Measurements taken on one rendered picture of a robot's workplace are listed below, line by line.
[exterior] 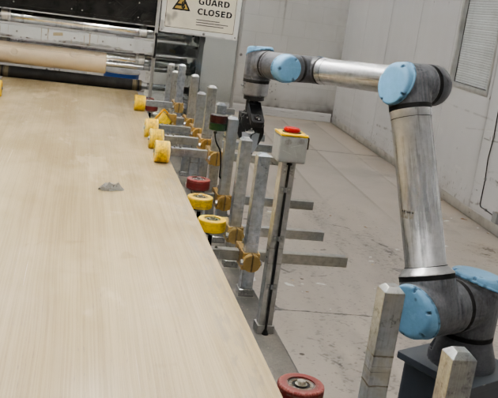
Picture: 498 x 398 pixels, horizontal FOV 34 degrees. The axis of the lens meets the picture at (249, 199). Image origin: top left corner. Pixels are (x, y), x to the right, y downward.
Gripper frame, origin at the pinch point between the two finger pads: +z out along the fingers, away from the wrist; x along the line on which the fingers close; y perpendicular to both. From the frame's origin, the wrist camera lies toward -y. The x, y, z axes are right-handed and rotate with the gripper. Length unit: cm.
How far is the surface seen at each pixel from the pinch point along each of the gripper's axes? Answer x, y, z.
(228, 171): 7.5, -7.0, 5.3
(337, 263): -20, -53, 20
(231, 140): 7.8, -7.1, -5.5
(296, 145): 7, -85, -19
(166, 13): 11, 221, -39
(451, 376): 10, -182, -7
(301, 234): -15.0, -27.8, 19.6
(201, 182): 15.5, -5.2, 10.0
